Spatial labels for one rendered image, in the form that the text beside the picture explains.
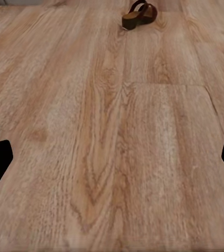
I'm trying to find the sandal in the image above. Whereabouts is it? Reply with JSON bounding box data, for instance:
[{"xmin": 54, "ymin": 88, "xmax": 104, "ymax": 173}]
[{"xmin": 122, "ymin": 0, "xmax": 158, "ymax": 30}]

